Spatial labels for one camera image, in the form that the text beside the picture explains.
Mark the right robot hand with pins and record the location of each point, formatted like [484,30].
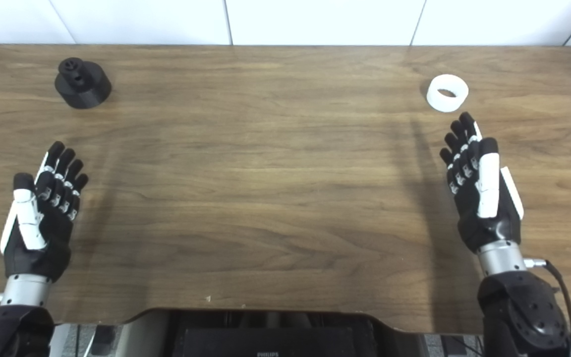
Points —
[486,228]

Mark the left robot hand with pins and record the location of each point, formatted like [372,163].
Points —
[42,248]

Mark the round black part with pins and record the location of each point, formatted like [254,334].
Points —
[83,87]

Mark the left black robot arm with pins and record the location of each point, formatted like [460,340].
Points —
[13,329]

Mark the black Philips monitor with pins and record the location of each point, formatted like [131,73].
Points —
[265,342]

